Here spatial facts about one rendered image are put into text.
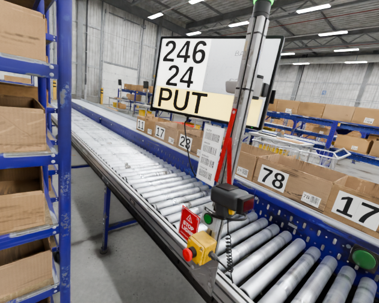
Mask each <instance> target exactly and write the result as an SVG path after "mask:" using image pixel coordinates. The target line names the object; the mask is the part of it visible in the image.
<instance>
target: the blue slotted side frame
mask: <svg viewBox="0 0 379 303"><path fill-rule="evenodd" d="M72 108H73V109H75V110H77V111H78V112H80V113H82V114H84V115H86V116H87V117H89V118H90V119H92V120H94V121H95V122H97V123H99V117H100V118H101V125H103V126H105V127H106V128H108V129H110V130H111V131H113V132H115V133H117V134H118V135H120V136H122V137H124V138H125V139H127V140H128V141H130V142H132V143H134V144H135V145H137V146H140V148H143V146H144V148H143V150H146V151H147V152H149V153H152V152H153V153H152V154H153V155H155V156H156V157H157V158H160V159H162V160H163V161H164V162H167V163H168V164H171V166H172V167H176V169H179V166H180V170H181V172H185V173H186V175H190V176H191V178H196V180H197V182H202V183H203V185H208V186H209V189H211V188H212V186H211V185H209V184H206V183H205V182H203V181H200V180H199V179H198V178H197V177H196V176H195V177H194V174H193V172H192V170H191V167H190V162H189V159H188V156H185V155H183V154H181V153H179V152H177V151H175V150H173V149H171V148H168V147H166V146H164V145H162V144H160V143H158V142H156V141H154V140H152V139H150V138H148V137H145V136H143V135H141V134H139V133H137V132H135V131H133V130H130V129H128V128H127V127H124V126H122V125H120V124H118V123H116V122H114V121H112V120H109V119H107V118H105V117H103V116H101V115H99V114H97V113H95V112H93V111H91V110H89V109H86V108H84V107H82V106H80V105H78V104H76V103H73V102H72ZM111 124H112V125H111ZM121 130H122V131H121ZM125 131H126V133H125ZM143 140H144V141H143ZM145 143H146V144H145ZM146 148H147V149H146ZM149 149H150V151H149ZM165 152H166V154H165ZM178 158H179V161H178ZM190 161H191V166H192V167H193V166H194V167H193V171H194V173H195V175H197V169H198V164H199V162H198V161H196V160H194V159H191V158H190ZM175 164H176V165H175ZM187 165H188V166H187ZM184 169H185V171H184ZM233 185H234V186H237V187H239V189H242V190H244V191H247V192H248V194H251V195H254V194H255V195H257V197H258V199H259V203H258V204H257V200H256V203H255V206H254V211H255V213H256V214H257V220H258V219H260V218H266V219H267V221H268V225H267V226H266V227H265V228H267V227H268V226H270V225H271V224H276V225H278V226H279V229H280V231H279V233H277V234H276V235H275V236H274V237H276V236H278V235H279V234H280V233H282V232H283V231H288V232H290V233H291V235H292V239H291V240H290V241H289V242H288V243H287V245H290V244H291V243H292V242H293V241H294V240H295V239H297V238H300V239H302V240H304V241H305V243H306V247H305V249H303V250H302V252H301V253H302V254H304V253H305V252H306V251H307V250H308V249H309V248H310V247H311V246H314V247H317V248H318V249H319V250H320V252H321V256H320V258H319V259H318V260H317V261H316V262H317V263H318V264H320V263H321V262H322V260H323V259H324V257H325V256H332V257H334V258H335V259H336V260H337V267H336V269H335V270H334V272H333V273H334V274H336V275H338V273H339V271H340V270H341V268H342V267H343V266H350V267H352V268H353V269H354V270H355V272H356V278H355V280H354V282H353V285H354V286H355V287H358V285H359V282H360V279H361V278H362V277H368V278H371V279H372V280H374V279H375V276H376V275H379V265H378V268H377V270H376V271H375V274H372V273H370V272H368V271H366V270H364V269H363V268H361V267H359V268H358V270H356V269H355V266H356V265H355V264H354V263H352V262H350V261H349V260H348V258H349V256H350V251H351V248H353V246H354V244H355V243H356V244H358V245H360V246H362V247H364V248H366V249H368V250H370V251H372V252H374V253H376V254H378V255H379V247H377V246H375V245H373V244H371V243H369V242H367V241H365V240H363V239H361V238H358V237H356V236H354V235H352V234H350V233H347V232H345V231H343V230H341V229H339V228H337V227H335V226H333V225H331V224H329V223H327V222H325V221H322V220H320V219H318V218H316V217H314V216H312V215H310V214H308V213H306V212H304V211H302V210H299V209H297V208H295V207H293V206H291V205H289V204H286V203H284V202H282V201H280V200H278V199H276V198H274V197H272V196H270V195H268V194H266V193H263V192H261V191H259V190H257V189H255V188H252V187H251V186H249V185H246V184H245V183H243V182H240V181H238V180H236V179H234V180H233ZM268 204H269V205H270V206H269V209H267V206H268ZM273 209H274V210H273ZM279 210H280V214H279V215H278V212H279ZM260 211H262V213H261V215H260ZM271 216H272V220H271V221H270V217H271ZM291 216H292V217H293V219H292V221H290V218H291ZM257 220H256V221H257ZM282 222H283V227H281V224H282ZM304 223H306V226H305V228H303V224H304ZM265 228H263V229H265ZM288 228H289V229H288ZM294 229H296V232H295V234H293V232H294ZM311 229H312V230H311ZM318 230H320V231H321V233H320V235H319V236H318V235H317V233H318ZM308 236H309V237H310V239H309V241H308V242H307V241H306V239H307V237H308ZM326 237H327V238H326ZM334 239H337V241H336V244H333V240H334ZM315 243H316V244H315ZM347 244H349V245H351V248H347V247H346V245H347ZM322 245H324V246H325V247H324V250H321V247H322ZM343 245H344V246H343ZM330 251H331V252H330ZM338 254H341V257H340V259H339V260H338V259H337V255H338ZM347 261H349V262H347ZM366 272H368V273H366ZM374 281H375V280H374ZM375 283H376V285H377V291H376V294H375V298H374V299H376V300H378V301H379V280H378V281H375Z"/></svg>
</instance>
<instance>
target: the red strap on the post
mask: <svg viewBox="0 0 379 303"><path fill-rule="evenodd" d="M236 112H237V109H235V108H233V109H232V113H231V116H230V120H229V125H228V128H227V132H226V136H225V139H224V144H223V148H222V151H221V155H220V159H219V162H218V166H217V171H216V174H215V178H214V180H215V181H216V182H218V179H219V176H220V173H221V168H222V165H223V161H224V157H225V154H226V150H227V183H228V184H232V138H230V134H231V131H232V127H233V123H234V121H235V116H236Z"/></svg>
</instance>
